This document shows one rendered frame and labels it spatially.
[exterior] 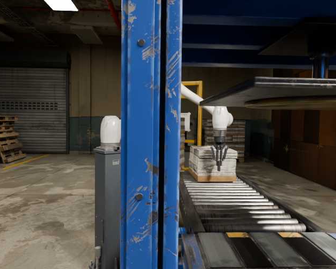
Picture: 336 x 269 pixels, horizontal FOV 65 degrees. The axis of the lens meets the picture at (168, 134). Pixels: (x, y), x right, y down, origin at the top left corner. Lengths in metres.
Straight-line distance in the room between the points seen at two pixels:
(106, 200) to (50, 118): 8.20
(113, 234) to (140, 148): 1.99
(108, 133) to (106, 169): 0.28
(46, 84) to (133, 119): 10.00
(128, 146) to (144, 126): 0.03
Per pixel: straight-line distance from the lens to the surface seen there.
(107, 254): 2.36
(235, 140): 8.26
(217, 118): 1.81
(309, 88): 0.49
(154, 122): 0.35
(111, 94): 9.75
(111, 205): 2.23
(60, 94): 10.13
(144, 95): 0.35
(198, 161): 1.94
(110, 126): 2.15
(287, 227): 1.32
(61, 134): 10.10
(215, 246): 1.04
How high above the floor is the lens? 1.24
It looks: 3 degrees down
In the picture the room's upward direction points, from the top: 1 degrees clockwise
